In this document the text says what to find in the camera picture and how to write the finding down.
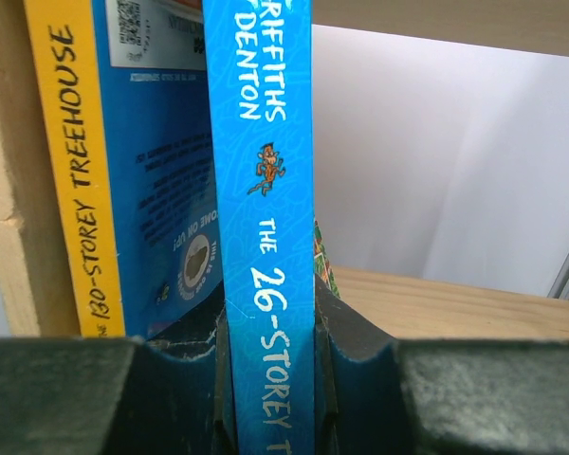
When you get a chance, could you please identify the blue 26-storey treehouse book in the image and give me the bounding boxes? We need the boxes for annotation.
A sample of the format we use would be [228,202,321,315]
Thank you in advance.
[203,1,316,454]

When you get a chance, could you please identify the blue back-cover treehouse book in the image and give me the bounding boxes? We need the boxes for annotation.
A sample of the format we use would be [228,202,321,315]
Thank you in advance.
[25,0,222,338]

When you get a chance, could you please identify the wooden shelf stand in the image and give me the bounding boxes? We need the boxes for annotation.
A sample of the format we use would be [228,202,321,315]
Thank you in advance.
[0,1,569,339]

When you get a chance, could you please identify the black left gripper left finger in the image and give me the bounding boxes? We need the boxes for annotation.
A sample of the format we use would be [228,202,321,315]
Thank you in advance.
[0,288,237,454]

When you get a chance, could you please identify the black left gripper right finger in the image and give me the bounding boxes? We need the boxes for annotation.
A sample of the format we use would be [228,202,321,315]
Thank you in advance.
[315,280,569,454]

